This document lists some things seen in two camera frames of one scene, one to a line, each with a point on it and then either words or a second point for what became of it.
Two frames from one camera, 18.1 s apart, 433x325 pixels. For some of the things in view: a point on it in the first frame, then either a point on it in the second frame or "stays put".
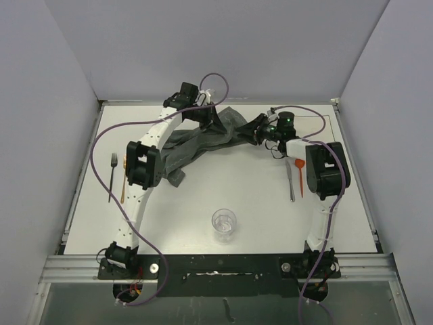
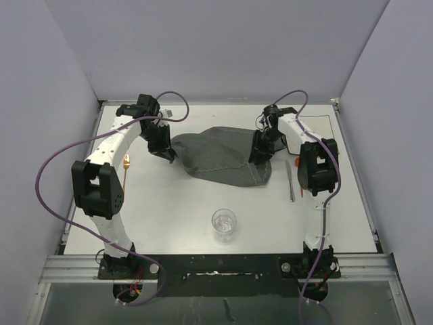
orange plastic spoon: (300, 162) stays put
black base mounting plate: (220, 275) stays put
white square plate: (308, 125) stays put
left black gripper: (212, 119) -> (162, 149)
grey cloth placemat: (229, 129) -> (222, 154)
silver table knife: (288, 162) stays put
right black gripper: (256, 126) -> (258, 146)
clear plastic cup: (224, 221) stays put
